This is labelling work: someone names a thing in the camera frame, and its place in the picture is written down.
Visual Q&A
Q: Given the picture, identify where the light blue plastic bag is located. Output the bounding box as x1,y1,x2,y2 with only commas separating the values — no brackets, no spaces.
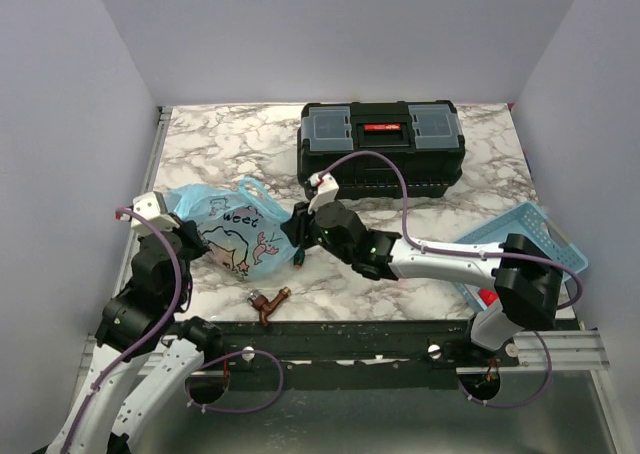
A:
165,177,297,281

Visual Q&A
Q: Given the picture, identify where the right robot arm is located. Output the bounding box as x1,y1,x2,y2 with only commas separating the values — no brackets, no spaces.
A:
281,201,563,366

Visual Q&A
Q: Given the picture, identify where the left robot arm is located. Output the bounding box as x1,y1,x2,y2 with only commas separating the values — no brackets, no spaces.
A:
42,214,223,453

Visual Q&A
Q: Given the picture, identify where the red fake strawberry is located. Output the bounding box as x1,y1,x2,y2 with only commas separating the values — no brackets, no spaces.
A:
478,288,498,307

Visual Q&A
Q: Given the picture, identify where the brown brass faucet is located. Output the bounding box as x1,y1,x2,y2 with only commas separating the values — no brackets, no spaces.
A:
247,287,291,327

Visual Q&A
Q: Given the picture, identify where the black plastic toolbox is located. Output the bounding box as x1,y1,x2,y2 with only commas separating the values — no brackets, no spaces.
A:
296,100,466,200

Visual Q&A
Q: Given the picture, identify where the light blue plastic basket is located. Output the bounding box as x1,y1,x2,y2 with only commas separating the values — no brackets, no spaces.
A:
453,201,589,312

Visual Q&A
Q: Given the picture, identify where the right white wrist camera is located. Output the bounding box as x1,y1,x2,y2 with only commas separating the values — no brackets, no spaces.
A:
308,172,339,214

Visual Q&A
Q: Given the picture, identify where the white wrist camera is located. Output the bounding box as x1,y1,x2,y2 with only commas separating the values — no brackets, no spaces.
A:
115,191,179,237
308,172,339,214

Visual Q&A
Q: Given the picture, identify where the green handled screwdriver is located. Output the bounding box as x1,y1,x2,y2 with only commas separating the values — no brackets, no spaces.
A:
293,250,306,269

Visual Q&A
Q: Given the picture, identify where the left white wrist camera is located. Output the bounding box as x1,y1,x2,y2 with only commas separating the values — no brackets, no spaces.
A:
115,191,179,237

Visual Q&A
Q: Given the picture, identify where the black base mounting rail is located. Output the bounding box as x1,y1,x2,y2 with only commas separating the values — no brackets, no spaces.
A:
190,321,519,392

